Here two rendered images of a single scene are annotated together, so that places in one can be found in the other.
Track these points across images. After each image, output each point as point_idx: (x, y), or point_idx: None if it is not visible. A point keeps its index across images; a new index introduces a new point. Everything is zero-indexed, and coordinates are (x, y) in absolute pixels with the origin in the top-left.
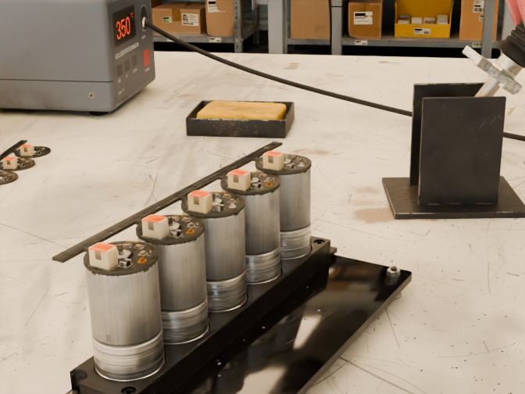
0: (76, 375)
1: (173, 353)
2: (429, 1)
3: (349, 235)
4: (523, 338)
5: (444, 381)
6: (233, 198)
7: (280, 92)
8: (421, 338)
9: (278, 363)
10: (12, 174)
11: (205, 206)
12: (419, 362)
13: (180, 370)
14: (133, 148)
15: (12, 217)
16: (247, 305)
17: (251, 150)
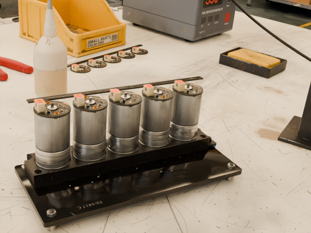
0: (29, 157)
1: (73, 163)
2: None
3: (242, 140)
4: (273, 228)
5: (204, 231)
6: (135, 98)
7: (294, 53)
8: (218, 205)
9: (123, 187)
10: (119, 59)
11: (115, 98)
12: (203, 217)
13: (72, 172)
14: (186, 62)
15: (98, 79)
16: (131, 154)
17: (242, 80)
